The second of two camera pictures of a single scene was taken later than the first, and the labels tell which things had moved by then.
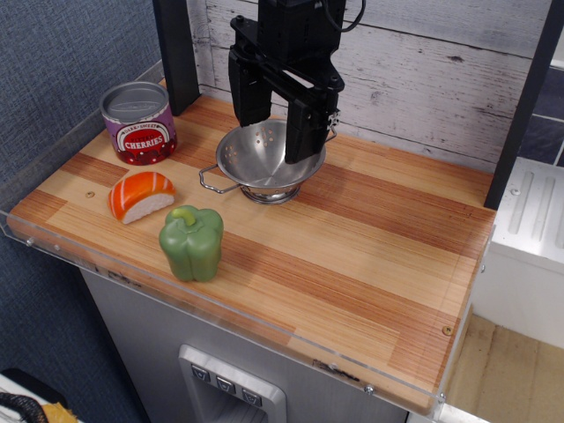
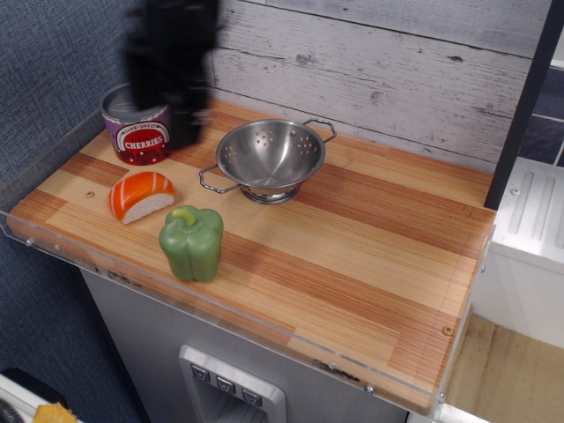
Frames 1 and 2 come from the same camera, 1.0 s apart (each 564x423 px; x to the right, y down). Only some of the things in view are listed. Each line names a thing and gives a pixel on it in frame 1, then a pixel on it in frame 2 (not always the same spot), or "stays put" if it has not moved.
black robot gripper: x=295 y=40 to x=167 y=46
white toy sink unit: x=522 y=283 stays put
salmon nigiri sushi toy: x=140 y=195 stays put
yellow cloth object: x=57 y=413 stays put
